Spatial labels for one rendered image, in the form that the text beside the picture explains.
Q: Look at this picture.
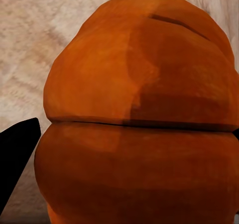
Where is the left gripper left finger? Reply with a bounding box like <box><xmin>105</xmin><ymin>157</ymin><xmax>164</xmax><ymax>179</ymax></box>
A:
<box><xmin>0</xmin><ymin>117</ymin><xmax>41</xmax><ymax>215</ymax></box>

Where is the pumpkin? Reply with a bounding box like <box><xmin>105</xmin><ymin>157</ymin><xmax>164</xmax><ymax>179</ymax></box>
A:
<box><xmin>34</xmin><ymin>0</ymin><xmax>239</xmax><ymax>224</ymax></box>

